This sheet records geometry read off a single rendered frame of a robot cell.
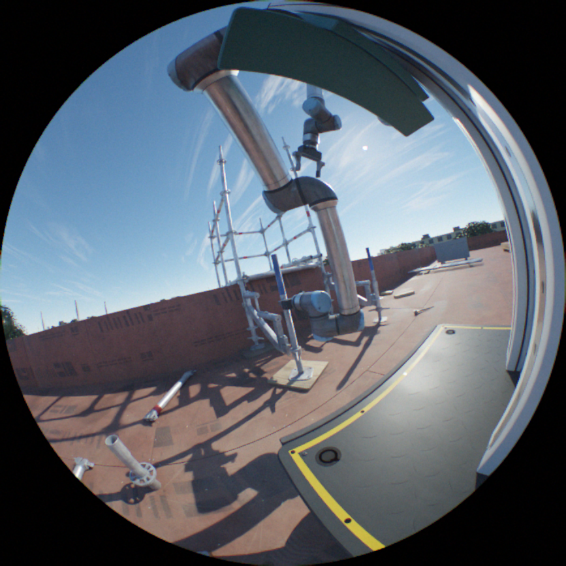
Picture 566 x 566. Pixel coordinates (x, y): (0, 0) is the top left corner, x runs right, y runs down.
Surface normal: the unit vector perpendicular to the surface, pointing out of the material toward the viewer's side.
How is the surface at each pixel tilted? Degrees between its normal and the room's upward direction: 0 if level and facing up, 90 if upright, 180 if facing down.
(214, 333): 90
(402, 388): 0
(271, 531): 0
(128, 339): 90
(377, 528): 0
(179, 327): 90
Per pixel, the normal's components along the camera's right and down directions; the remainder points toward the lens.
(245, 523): -0.22, -0.97
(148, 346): 0.47, -0.11
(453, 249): -0.85, 0.20
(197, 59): 0.07, 0.85
